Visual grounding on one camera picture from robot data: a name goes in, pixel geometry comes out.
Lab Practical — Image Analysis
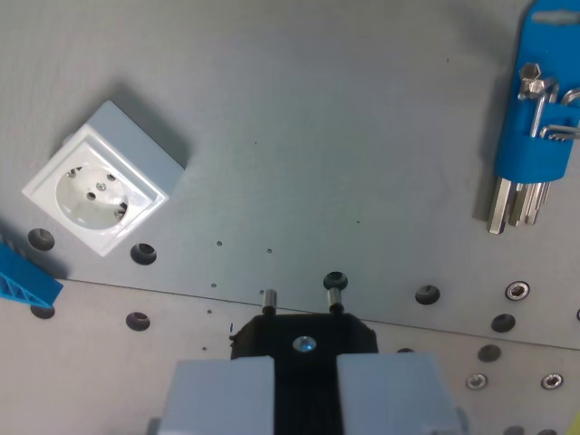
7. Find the blue ribbed plastic wedge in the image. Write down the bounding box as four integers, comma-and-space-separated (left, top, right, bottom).
0, 225, 64, 310

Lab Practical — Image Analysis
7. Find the black two-pin power plug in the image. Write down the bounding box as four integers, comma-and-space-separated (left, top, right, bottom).
228, 288, 380, 435

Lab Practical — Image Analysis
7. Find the white wall socket box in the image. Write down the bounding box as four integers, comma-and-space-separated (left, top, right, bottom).
21, 100, 186, 258

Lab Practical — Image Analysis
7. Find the largest steel hex key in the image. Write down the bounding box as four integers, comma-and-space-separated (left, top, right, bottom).
487, 63, 543, 235

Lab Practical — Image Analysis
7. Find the medium steel hex key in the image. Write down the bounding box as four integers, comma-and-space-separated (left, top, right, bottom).
524, 77, 560, 226

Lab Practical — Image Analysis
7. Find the large steel hex key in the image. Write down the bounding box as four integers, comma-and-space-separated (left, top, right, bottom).
507, 79, 548, 227

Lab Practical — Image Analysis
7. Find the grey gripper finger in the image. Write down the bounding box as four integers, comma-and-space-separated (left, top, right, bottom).
335, 352, 468, 435
147, 355, 276, 435

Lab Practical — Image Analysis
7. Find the thin steel hex key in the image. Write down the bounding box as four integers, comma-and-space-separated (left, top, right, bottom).
538, 124, 580, 143

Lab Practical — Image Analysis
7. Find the blue hex key holder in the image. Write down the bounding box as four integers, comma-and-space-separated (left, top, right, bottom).
492, 0, 580, 188

